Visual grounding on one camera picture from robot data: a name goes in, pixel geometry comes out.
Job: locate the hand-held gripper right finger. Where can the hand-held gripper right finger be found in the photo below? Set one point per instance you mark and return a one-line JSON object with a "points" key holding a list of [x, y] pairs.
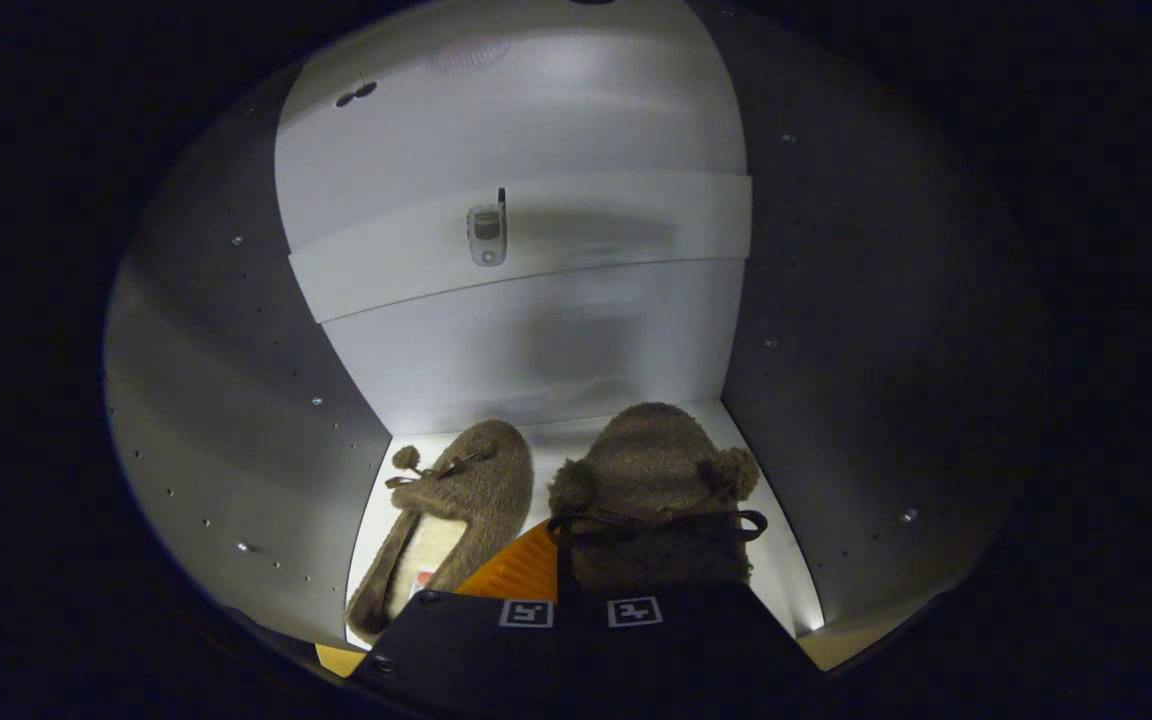
{"points": [[696, 650]]}

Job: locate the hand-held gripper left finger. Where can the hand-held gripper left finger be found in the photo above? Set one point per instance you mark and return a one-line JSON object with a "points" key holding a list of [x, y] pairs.
{"points": [[466, 650]]}

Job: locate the brown fuzzy shoe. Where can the brown fuzzy shoe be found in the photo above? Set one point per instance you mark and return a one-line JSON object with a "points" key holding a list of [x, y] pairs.
{"points": [[651, 470], [481, 480]]}

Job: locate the grey shoe cabinet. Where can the grey shoe cabinet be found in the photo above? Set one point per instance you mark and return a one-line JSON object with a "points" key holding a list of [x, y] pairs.
{"points": [[536, 330]]}

